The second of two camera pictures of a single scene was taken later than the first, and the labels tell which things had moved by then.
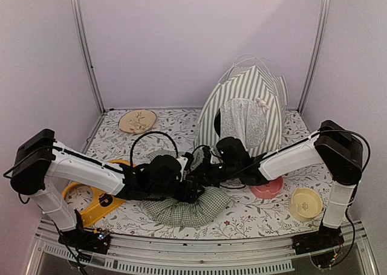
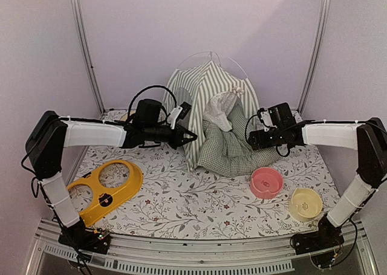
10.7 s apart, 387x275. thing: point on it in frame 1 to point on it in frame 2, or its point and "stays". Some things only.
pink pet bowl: (268, 190) stays
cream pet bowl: (305, 204) stays
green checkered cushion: (213, 203) to (229, 152)
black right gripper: (202, 176) to (261, 141)
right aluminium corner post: (324, 25) stays
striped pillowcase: (248, 104) to (194, 86)
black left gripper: (192, 195) to (178, 138)
